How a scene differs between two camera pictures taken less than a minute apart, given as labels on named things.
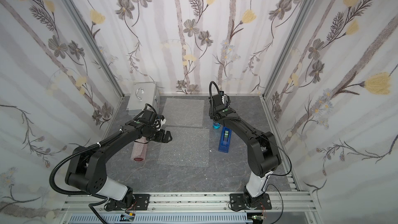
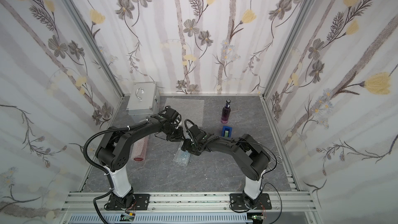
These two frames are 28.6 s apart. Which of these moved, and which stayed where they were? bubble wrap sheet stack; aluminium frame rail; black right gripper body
Moved: black right gripper body
Stayed: aluminium frame rail; bubble wrap sheet stack
